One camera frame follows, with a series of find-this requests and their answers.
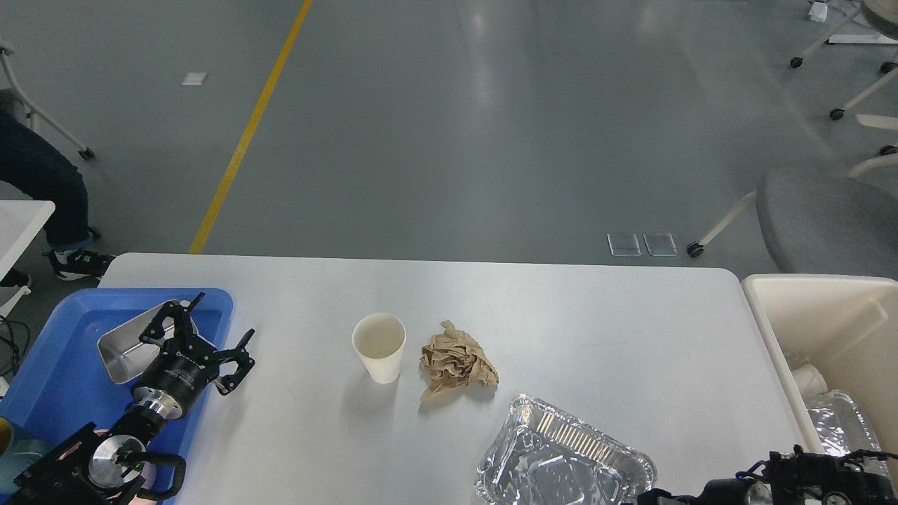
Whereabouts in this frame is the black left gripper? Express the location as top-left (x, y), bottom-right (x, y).
top-left (131, 292), bottom-right (256, 421)

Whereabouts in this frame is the square stainless steel dish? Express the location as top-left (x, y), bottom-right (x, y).
top-left (97, 304), bottom-right (161, 386)

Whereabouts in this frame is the white paper cup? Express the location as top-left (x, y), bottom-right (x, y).
top-left (351, 313), bottom-right (407, 384)

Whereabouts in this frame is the aluminium foil tray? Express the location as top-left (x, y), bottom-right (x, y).
top-left (474, 393), bottom-right (657, 504)

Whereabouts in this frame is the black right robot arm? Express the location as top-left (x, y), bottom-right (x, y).
top-left (637, 445), bottom-right (896, 504)

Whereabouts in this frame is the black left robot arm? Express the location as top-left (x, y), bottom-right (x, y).
top-left (8, 292), bottom-right (255, 504)

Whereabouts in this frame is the blue plastic tray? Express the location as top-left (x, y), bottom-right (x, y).
top-left (2, 288), bottom-right (235, 460)

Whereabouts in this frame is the teal ceramic mug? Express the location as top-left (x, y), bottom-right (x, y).
top-left (1, 417), bottom-right (54, 495)

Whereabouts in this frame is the white side table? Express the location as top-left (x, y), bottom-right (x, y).
top-left (1, 199), bottom-right (55, 277)

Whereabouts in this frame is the crumpled brown paper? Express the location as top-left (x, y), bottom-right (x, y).
top-left (418, 320), bottom-right (500, 402)

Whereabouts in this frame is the seated person in jeans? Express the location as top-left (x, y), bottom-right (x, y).
top-left (1, 112), bottom-right (114, 281)

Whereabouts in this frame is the left floor socket plate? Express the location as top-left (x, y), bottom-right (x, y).
top-left (606, 232), bottom-right (643, 257)

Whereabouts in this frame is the floor socket plate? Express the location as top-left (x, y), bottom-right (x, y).
top-left (606, 232), bottom-right (643, 257)
top-left (643, 232), bottom-right (678, 257)

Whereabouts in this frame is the right floor socket plate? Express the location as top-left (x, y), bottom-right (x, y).
top-left (643, 232), bottom-right (678, 257)

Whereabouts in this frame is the white cup in bin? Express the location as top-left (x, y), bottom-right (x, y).
top-left (790, 363), bottom-right (831, 396)

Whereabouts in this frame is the grey office chair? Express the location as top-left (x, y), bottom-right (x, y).
top-left (686, 169), bottom-right (897, 279)

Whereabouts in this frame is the beige plastic bin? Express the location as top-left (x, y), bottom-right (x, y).
top-left (743, 274), bottom-right (897, 453)

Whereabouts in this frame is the foil tray in bin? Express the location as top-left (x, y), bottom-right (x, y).
top-left (802, 390), bottom-right (881, 456)

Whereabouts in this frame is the white chair legs background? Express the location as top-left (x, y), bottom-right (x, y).
top-left (789, 0), bottom-right (898, 180)

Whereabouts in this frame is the black cable at left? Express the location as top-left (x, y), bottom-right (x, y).
top-left (0, 316), bottom-right (30, 383)

